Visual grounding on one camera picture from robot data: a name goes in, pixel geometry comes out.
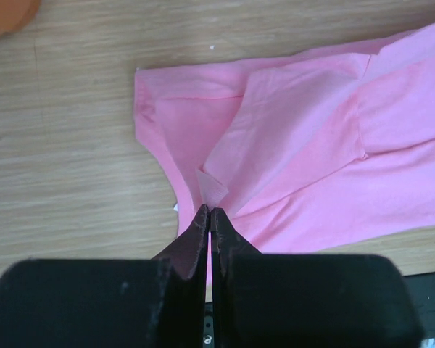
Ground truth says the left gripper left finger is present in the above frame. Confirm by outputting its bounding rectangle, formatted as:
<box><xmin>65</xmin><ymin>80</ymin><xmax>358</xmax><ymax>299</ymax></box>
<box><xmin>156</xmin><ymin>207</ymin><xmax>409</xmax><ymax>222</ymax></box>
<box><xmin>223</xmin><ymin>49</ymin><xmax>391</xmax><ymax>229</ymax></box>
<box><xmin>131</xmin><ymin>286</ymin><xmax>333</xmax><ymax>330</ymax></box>
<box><xmin>0</xmin><ymin>206</ymin><xmax>209</xmax><ymax>347</ymax></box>

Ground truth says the orange plastic basket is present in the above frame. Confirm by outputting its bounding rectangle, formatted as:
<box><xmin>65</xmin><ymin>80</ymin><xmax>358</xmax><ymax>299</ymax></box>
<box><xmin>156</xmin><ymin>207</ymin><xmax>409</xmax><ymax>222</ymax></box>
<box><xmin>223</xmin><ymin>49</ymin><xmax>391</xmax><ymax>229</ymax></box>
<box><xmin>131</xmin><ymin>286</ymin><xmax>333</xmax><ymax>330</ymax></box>
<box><xmin>0</xmin><ymin>0</ymin><xmax>41</xmax><ymax>36</ymax></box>

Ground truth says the pink t-shirt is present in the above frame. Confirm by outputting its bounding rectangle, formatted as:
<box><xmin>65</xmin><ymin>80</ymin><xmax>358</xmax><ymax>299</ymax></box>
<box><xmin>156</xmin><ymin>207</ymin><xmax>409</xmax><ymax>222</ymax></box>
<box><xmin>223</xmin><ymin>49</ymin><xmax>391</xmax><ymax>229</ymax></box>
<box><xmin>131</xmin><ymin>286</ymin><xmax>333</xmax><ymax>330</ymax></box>
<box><xmin>133</xmin><ymin>23</ymin><xmax>435</xmax><ymax>253</ymax></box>

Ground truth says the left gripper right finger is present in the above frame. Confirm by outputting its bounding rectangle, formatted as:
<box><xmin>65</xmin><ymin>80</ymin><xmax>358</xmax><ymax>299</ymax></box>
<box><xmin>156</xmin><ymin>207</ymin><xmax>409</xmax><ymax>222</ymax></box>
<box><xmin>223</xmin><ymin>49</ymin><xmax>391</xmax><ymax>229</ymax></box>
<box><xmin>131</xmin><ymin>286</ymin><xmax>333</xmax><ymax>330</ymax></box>
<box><xmin>210</xmin><ymin>208</ymin><xmax>425</xmax><ymax>347</ymax></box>

